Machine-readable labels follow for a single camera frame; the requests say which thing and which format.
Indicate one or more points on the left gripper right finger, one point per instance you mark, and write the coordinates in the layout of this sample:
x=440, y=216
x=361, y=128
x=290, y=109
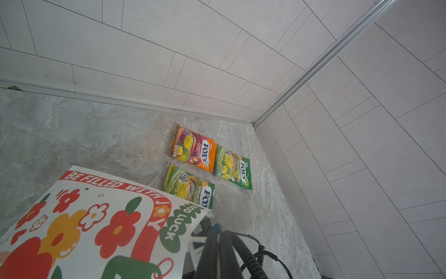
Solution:
x=229, y=267

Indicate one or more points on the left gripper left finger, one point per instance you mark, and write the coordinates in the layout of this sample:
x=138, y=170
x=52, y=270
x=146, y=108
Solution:
x=208, y=264

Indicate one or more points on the orange Fox's candy packet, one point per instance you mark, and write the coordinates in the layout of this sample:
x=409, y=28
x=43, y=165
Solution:
x=194, y=149

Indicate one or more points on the green Fox's candy packet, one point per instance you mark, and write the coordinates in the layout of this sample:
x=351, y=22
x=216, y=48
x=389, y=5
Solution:
x=232, y=167

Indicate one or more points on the white floral paper bag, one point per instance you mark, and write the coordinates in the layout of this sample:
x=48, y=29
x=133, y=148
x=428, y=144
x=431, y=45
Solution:
x=92, y=225

